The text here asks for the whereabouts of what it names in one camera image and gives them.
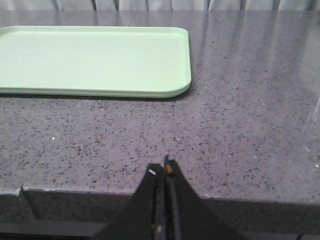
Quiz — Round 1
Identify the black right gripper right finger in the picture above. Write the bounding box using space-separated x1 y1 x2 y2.
164 155 244 240

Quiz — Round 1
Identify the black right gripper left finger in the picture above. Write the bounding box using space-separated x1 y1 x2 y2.
94 163 164 240

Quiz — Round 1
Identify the light green rectangular tray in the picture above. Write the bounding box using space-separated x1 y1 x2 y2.
0 26 192 99

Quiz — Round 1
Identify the grey pleated curtain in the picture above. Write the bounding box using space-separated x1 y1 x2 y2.
0 0 320 11

